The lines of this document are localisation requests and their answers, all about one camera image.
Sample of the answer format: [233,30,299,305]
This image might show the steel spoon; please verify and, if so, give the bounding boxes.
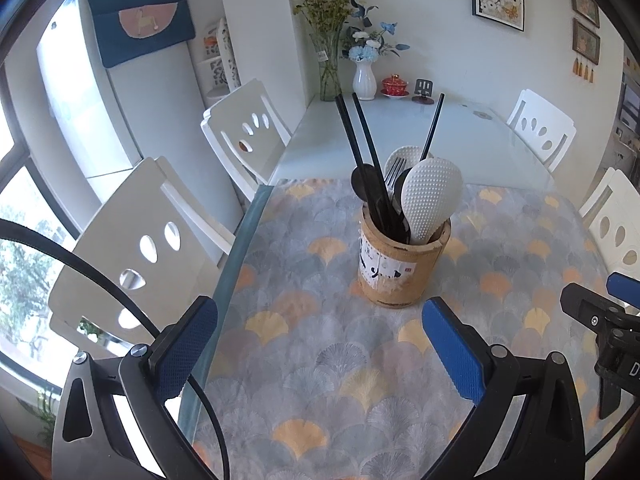
[393,169,410,244]
[350,164,385,232]

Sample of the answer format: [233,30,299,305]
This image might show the white rice paddle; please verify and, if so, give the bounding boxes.
[383,145,423,177]
[400,157,463,245]

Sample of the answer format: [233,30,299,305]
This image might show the steel fork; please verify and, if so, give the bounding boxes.
[384,155,407,191]

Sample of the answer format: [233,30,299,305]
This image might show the white chair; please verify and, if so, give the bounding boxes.
[579,167,640,280]
[49,157,234,356]
[506,89,577,174]
[201,79,292,202]

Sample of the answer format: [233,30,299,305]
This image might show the potted green plant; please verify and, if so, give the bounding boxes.
[18,387,56,448]

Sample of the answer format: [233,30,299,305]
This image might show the patterned grey placemat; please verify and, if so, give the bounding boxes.
[193,179,613,479]

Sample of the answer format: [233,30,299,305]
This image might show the small framed picture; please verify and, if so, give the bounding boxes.
[572,18,601,65]
[572,0,600,28]

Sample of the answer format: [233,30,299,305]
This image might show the white refrigerator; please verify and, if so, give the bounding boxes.
[37,0,242,230]

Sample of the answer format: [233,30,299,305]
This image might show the black phone stand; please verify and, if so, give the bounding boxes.
[412,78,435,105]

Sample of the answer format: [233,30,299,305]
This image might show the red lidded teacup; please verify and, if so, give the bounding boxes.
[381,74,409,99]

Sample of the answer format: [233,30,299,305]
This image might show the white ribbed vase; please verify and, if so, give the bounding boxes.
[352,61,378,101]

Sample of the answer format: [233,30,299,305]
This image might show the blue fridge cover cloth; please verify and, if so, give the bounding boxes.
[87,0,195,68]

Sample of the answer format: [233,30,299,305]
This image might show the glass vase with stems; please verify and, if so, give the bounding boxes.
[293,0,352,102]

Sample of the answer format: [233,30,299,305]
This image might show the window with dark frame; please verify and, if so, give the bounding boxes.
[1,74,78,393]

